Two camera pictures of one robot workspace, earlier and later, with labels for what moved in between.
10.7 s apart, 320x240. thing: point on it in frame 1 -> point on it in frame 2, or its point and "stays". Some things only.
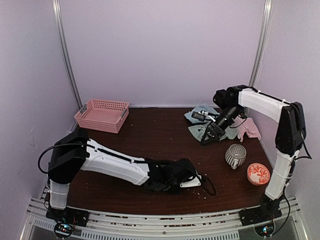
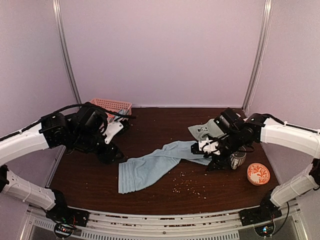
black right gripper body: [217, 128] -> [220, 162]
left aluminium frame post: [56, 5] stays
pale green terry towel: [199, 131] stays
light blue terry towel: [204, 107] -> [135, 173]
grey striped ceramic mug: [235, 155] stays
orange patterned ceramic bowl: [258, 174] stays
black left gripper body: [170, 186] -> [104, 156]
